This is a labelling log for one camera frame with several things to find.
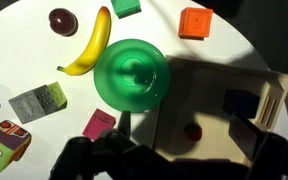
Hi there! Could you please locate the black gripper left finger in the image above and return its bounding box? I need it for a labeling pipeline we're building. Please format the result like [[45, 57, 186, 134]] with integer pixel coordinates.
[[50, 110, 142, 180]]

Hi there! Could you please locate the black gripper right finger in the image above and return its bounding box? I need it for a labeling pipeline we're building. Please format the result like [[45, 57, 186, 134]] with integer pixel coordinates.
[[228, 113, 288, 180]]

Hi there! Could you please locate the red toy strawberry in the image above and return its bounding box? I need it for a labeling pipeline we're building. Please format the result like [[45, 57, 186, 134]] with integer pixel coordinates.
[[183, 122, 204, 142]]

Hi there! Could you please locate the pink toy cube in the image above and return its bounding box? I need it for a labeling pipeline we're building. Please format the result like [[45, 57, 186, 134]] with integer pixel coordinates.
[[82, 108, 117, 141]]

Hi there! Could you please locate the blue toy cube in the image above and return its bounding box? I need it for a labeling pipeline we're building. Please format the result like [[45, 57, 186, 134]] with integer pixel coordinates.
[[222, 89, 262, 120]]

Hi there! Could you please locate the wooden slatted tray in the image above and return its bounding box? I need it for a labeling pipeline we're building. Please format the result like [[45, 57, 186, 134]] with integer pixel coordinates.
[[152, 54, 288, 168]]

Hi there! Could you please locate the green translucent plastic bowl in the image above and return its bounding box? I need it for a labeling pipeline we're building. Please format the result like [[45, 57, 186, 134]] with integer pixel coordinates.
[[93, 38, 171, 113]]

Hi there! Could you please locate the yellow toy banana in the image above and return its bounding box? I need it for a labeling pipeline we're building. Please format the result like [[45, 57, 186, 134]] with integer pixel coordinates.
[[56, 5, 112, 77]]

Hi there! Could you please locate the dark red toy plum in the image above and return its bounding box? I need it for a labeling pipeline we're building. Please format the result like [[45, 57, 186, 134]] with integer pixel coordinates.
[[48, 7, 79, 37]]

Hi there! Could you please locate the orange toy block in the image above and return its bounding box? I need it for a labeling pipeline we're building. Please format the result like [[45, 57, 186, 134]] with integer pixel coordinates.
[[178, 7, 214, 41]]

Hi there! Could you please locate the green toy block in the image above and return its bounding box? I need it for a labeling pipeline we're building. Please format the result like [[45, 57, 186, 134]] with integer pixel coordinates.
[[110, 0, 142, 19]]

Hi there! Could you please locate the grey and lime long block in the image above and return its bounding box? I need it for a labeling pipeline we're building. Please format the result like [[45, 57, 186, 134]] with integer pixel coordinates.
[[8, 81, 68, 125]]

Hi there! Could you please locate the multicolour picture cube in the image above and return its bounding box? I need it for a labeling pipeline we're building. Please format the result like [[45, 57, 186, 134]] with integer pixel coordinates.
[[0, 119, 32, 174]]

